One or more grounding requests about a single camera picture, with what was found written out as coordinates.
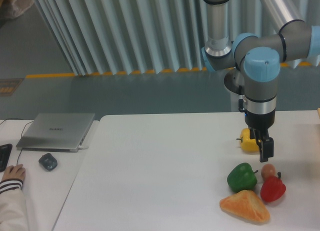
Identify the orange triangular bread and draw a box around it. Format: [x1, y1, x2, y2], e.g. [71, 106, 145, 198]
[219, 190, 270, 224]

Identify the white folding partition screen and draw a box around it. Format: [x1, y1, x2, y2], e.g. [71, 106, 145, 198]
[34, 0, 320, 76]

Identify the black mouse cable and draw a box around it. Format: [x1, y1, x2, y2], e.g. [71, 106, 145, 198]
[0, 117, 35, 167]

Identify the dark grey small device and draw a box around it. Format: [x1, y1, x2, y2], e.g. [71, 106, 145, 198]
[38, 153, 58, 172]

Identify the green bell pepper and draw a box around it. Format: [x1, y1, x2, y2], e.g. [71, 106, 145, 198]
[227, 162, 258, 193]

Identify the red bell pepper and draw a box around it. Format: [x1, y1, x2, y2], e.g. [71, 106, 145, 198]
[260, 172, 287, 203]

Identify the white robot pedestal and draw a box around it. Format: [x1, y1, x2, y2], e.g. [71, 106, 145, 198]
[223, 67, 244, 112]

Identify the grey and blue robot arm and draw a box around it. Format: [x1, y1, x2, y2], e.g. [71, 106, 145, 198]
[202, 0, 320, 163]

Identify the black keyboard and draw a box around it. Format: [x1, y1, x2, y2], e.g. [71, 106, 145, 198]
[0, 143, 13, 172]

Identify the white striped sleeve forearm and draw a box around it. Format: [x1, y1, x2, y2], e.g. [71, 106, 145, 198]
[0, 178, 29, 231]

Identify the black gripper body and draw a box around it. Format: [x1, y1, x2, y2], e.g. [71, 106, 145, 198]
[244, 110, 276, 130]

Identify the yellow bell pepper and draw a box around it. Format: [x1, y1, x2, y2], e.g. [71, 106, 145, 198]
[237, 128, 259, 153]

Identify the brown egg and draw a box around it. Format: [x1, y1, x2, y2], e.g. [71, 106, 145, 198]
[261, 163, 276, 180]

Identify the silver closed laptop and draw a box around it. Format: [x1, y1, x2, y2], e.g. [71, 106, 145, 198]
[16, 113, 95, 152]

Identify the person's hand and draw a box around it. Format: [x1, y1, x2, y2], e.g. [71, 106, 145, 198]
[0, 164, 26, 186]

